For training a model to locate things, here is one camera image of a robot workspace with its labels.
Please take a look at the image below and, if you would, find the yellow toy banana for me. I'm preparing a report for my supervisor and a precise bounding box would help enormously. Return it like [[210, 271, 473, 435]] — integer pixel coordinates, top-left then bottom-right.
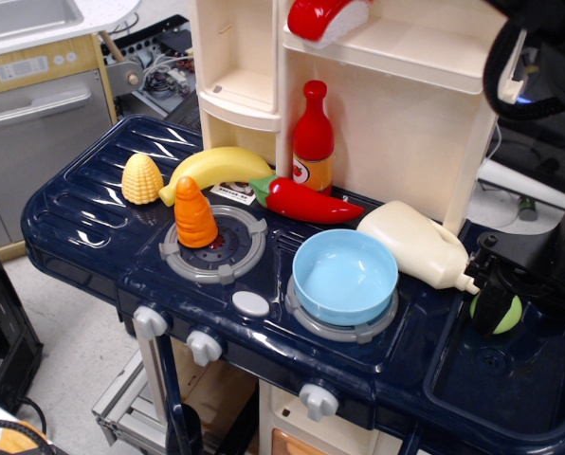
[[158, 146, 274, 207]]

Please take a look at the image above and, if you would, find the grey left stove burner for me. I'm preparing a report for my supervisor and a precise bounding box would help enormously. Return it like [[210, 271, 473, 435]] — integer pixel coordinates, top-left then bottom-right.
[[158, 205, 268, 285]]

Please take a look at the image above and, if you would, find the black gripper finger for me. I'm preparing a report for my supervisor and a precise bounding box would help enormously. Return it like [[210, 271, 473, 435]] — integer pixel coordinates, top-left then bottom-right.
[[472, 276, 515, 336]]

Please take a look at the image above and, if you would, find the green toy apple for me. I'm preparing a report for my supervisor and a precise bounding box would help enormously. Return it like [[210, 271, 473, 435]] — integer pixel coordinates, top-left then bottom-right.
[[492, 295, 523, 336]]

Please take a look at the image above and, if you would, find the red and white toy sushi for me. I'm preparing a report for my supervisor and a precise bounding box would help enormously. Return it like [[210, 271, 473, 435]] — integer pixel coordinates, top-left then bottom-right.
[[286, 0, 374, 49]]

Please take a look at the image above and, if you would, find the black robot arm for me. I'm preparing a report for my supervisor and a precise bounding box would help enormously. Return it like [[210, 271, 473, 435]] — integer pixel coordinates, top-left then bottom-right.
[[466, 1, 565, 337]]

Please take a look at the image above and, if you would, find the grey oval button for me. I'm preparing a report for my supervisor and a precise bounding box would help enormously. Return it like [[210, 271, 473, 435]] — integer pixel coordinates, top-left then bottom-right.
[[231, 291, 270, 318]]

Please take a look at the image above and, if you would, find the black computer case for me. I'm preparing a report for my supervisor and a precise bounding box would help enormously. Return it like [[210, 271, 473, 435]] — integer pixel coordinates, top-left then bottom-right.
[[0, 262, 43, 413]]

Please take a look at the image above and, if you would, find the light blue bowl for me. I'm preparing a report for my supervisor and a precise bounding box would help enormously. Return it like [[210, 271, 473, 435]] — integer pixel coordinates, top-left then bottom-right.
[[292, 229, 399, 326]]

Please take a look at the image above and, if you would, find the white toy sink counter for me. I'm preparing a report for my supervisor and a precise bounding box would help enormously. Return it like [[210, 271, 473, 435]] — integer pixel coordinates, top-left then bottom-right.
[[0, 0, 140, 54]]

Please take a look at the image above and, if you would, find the grey middle knob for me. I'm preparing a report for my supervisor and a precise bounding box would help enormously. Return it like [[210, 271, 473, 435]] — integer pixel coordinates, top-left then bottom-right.
[[186, 330, 223, 367]]

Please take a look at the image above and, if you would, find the grey toy dishwasher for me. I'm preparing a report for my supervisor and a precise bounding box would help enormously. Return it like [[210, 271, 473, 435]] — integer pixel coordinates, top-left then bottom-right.
[[0, 34, 116, 256]]

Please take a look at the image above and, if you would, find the red toy chili pepper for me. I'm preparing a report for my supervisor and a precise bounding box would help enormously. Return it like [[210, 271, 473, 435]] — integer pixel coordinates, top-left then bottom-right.
[[248, 174, 364, 225]]

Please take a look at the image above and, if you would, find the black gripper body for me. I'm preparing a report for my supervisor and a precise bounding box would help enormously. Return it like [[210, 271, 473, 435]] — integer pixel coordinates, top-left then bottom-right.
[[466, 230, 565, 303]]

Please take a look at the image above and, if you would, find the grey right stove burner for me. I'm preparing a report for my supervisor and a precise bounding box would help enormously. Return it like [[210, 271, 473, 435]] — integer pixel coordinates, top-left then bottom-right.
[[284, 278, 399, 345]]

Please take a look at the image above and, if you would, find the cream toy detergent bottle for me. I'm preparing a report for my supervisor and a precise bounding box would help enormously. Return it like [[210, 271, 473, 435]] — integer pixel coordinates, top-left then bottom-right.
[[357, 201, 480, 295]]

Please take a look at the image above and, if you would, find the grey stove burner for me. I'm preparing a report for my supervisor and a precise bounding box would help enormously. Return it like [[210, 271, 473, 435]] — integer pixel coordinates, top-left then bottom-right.
[[284, 278, 399, 345], [158, 205, 268, 285]]

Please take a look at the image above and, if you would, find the grey knob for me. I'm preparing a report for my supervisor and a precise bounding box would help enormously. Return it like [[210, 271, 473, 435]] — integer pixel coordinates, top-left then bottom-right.
[[186, 330, 223, 367], [299, 383, 339, 422], [133, 306, 169, 341]]

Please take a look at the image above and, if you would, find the orange toy carrot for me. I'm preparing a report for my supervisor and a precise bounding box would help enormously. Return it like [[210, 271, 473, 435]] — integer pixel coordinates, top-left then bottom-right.
[[174, 176, 218, 248]]

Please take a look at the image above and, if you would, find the cream toy kitchen shelf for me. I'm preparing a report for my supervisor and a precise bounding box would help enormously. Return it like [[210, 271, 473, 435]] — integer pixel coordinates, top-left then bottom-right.
[[189, 1, 505, 232]]

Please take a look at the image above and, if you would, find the navy toy kitchen counter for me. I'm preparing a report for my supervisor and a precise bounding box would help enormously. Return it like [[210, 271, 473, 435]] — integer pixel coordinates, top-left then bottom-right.
[[22, 116, 565, 454]]

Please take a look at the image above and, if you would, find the grey left knob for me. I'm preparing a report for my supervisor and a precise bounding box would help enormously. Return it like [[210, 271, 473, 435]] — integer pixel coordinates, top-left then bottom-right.
[[133, 306, 169, 341]]

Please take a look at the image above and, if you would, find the red toy ketchup bottle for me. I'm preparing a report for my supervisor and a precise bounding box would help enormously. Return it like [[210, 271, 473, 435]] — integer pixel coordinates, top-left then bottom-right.
[[292, 80, 335, 195]]

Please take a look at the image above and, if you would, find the yellow toy corn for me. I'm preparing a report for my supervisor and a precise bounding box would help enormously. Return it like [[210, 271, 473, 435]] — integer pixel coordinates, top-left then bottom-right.
[[121, 154, 164, 205]]

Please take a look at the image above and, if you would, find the grey right knob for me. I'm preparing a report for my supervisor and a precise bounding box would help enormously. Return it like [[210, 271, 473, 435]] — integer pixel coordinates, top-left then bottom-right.
[[299, 383, 339, 422]]

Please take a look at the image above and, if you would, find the aluminium frame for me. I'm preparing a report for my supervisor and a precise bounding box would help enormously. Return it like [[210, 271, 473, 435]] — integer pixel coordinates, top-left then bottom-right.
[[92, 337, 168, 454]]

